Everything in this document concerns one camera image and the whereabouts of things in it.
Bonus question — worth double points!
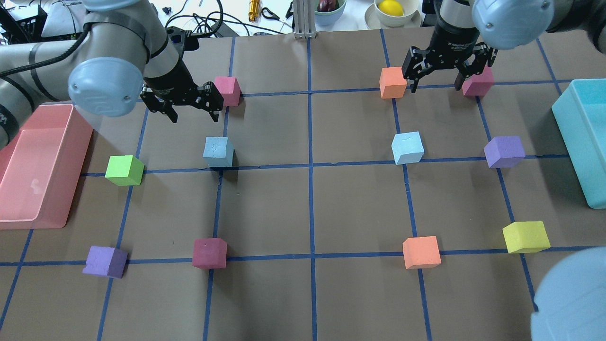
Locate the purple block left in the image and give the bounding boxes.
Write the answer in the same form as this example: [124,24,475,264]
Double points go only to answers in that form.
[82,246,128,278]

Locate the purple block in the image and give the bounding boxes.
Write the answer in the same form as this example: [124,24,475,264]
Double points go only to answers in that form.
[483,135,526,168]
[82,246,128,278]

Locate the pink plastic bin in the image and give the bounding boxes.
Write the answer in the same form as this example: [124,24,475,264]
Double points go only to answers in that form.
[0,104,93,230]

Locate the black scissors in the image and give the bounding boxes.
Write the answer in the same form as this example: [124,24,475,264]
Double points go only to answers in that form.
[260,7,294,21]

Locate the bowl with yellow lemon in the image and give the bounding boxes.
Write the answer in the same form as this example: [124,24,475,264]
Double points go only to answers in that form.
[365,0,422,29]

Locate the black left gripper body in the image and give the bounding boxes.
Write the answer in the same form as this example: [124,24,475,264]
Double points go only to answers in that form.
[140,75,223,114]

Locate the aluminium frame post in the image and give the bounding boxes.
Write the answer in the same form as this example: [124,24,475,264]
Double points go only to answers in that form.
[292,0,317,39]

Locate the green bowl with fruit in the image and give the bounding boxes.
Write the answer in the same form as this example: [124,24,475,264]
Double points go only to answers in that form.
[312,0,347,26]

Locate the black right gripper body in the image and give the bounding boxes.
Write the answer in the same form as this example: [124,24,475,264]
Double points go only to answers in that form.
[402,42,498,79]

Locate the purple block right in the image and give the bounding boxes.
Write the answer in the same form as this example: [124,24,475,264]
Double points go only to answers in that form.
[483,135,526,168]

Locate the orange block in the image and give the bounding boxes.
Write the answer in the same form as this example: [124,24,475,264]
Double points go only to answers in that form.
[402,236,442,269]
[379,67,407,99]

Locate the orange block near right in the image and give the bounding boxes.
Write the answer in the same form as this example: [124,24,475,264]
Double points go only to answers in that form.
[402,236,442,269]

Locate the yellow block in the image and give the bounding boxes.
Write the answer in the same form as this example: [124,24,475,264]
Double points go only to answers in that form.
[502,222,551,254]

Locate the light blue block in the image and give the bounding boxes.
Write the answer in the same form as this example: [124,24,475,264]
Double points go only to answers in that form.
[391,131,425,165]
[203,136,234,168]

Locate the brass cylinder tool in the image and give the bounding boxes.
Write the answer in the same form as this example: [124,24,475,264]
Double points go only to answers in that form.
[248,0,260,22]

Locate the dark pink block near left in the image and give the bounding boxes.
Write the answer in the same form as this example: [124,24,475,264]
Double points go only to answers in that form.
[191,238,228,269]

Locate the orange block far right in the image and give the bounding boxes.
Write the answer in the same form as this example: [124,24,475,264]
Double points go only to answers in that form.
[379,67,407,99]

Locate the pink block far right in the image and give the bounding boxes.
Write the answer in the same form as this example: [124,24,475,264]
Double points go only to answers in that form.
[462,66,494,97]

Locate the teal plastic bin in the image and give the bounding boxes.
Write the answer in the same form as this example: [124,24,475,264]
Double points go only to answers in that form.
[552,78,606,209]

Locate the pink block far left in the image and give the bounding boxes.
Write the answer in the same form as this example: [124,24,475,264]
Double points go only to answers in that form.
[214,76,241,107]

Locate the green block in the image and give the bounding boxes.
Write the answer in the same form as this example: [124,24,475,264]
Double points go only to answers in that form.
[105,155,145,186]

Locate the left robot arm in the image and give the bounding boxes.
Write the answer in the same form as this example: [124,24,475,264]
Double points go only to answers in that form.
[0,0,224,147]

